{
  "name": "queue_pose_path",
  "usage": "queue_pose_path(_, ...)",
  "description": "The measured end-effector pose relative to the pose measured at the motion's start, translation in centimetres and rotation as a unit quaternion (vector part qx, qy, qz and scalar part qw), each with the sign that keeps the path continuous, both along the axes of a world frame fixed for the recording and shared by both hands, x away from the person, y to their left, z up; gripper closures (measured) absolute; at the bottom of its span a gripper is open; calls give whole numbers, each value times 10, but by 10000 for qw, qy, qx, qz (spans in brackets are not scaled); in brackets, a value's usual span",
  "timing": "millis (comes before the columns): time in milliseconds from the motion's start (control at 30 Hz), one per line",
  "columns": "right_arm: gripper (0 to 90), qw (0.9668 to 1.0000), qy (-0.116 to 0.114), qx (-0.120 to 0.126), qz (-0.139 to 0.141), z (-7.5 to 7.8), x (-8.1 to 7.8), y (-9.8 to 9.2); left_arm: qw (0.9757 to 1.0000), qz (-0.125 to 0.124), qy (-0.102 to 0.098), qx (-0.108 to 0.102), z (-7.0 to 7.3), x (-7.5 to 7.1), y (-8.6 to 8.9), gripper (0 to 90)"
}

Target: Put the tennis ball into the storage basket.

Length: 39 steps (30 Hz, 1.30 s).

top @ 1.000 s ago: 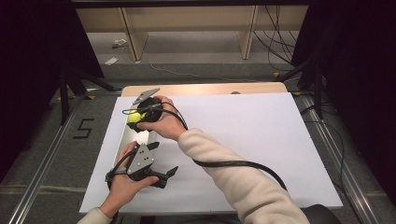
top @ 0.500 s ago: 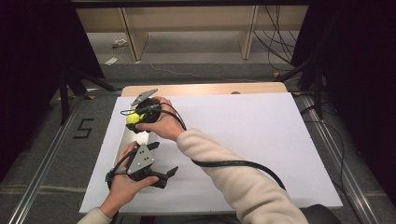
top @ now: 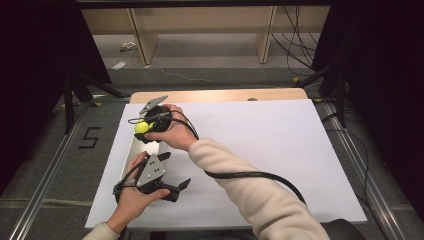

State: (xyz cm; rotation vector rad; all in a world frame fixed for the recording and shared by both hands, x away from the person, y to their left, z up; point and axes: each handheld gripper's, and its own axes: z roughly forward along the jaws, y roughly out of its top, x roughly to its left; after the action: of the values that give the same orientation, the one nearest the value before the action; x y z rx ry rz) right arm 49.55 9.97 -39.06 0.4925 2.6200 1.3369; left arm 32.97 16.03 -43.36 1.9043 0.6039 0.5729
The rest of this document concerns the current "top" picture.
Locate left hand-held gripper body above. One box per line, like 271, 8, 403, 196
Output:
135, 153, 181, 204

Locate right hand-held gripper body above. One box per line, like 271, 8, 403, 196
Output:
138, 95, 173, 134

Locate yellow tennis ball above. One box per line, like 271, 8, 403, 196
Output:
134, 120, 156, 135

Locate person's right hand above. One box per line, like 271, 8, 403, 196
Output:
144, 103, 199, 153

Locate person's left hand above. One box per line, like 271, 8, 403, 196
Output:
114, 151, 171, 223

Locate wooden table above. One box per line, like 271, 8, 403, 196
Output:
129, 87, 309, 105

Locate small white floor adapter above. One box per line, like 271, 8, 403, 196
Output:
119, 40, 138, 53

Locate black metal stand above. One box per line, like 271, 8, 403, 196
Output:
62, 68, 125, 135
293, 56, 348, 128

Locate white board sheet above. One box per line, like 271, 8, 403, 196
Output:
84, 98, 368, 231

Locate light wooden shelf unit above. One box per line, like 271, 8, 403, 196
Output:
81, 5, 332, 67

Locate dark curtain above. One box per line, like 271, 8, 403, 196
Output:
0, 0, 113, 198
311, 0, 424, 214

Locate dark rounded seat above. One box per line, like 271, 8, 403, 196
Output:
320, 218, 368, 240

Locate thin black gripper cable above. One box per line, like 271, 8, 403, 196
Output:
112, 159, 149, 205

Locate white floor cable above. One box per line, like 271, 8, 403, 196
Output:
159, 65, 276, 90

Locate thick black gripper cable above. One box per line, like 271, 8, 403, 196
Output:
156, 109, 307, 205

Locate aluminium floor rail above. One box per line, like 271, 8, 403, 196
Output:
8, 94, 132, 240
314, 99, 408, 240

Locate bundle of black hanging cables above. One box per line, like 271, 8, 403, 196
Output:
270, 5, 322, 78

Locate thin black floor cable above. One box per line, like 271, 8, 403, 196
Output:
322, 112, 372, 204

